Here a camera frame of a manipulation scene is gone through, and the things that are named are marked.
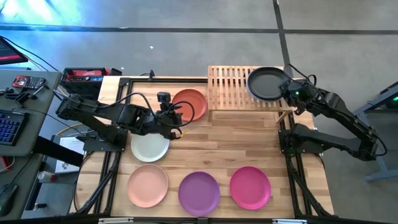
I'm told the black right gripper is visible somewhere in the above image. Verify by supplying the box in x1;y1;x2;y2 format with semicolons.
279;76;313;109

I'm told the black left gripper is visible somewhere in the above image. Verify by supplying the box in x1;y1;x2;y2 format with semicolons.
136;105;184;141

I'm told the dark grey plate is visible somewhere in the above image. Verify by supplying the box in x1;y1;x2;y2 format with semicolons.
246;66;289;103

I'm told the white plate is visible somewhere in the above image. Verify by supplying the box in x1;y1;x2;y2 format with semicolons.
130;133;170;163

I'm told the light blue plate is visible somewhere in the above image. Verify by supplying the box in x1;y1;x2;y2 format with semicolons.
247;86;282;103

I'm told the orange plate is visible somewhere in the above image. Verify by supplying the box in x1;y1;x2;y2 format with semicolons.
171;88;208;123

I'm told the purple plate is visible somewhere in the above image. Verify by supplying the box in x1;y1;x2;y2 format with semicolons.
177;171;221;217

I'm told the magenta plate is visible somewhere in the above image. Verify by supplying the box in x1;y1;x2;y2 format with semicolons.
229;166;272;211

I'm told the wooden slatted shelf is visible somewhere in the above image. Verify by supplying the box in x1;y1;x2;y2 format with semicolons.
207;65;295;124

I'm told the peach plate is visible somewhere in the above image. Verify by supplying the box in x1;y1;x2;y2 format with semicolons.
126;164;169;208

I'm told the white paper booklet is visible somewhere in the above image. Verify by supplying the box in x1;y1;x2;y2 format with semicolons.
54;136;85;174

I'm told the red black power station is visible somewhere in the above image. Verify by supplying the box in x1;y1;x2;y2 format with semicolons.
60;67;123;101

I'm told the black desk bar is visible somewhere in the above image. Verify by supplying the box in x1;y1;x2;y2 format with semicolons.
32;135;85;168

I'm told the grey metal table stand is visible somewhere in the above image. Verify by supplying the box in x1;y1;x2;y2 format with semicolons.
341;80;398;183

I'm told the white red bottle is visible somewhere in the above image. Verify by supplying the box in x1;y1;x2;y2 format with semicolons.
37;170;58;184

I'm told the grey desk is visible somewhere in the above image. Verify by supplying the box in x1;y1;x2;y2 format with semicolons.
0;68;63;220

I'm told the black smartphone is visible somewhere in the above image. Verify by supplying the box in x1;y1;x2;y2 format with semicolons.
11;74;47;91

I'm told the black backlit keyboard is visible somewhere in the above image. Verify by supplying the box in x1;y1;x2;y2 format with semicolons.
0;109;31;147

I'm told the black computer mouse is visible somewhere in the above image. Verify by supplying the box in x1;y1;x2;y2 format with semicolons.
0;183;19;217

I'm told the black monitor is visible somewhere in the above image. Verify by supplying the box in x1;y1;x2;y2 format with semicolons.
0;35;29;66

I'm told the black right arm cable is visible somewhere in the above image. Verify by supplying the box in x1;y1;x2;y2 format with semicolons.
285;63;318;88

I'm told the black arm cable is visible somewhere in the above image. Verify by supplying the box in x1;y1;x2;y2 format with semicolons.
101;91;196;129
285;63;318;88

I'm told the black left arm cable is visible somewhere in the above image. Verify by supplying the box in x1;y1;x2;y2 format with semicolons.
101;91;196;129

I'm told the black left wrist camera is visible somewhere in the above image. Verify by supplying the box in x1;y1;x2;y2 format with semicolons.
156;91;172;112

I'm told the black aluminium table frame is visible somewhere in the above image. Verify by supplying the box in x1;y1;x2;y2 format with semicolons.
70;76;335;218

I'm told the silver metal bracket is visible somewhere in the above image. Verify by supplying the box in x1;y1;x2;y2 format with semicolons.
272;218;308;224
98;217;135;224

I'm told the yellow cable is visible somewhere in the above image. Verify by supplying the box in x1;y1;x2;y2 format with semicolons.
55;123;84;138

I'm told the black clamp mount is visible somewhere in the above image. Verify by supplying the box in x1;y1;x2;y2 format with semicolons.
14;85;45;106

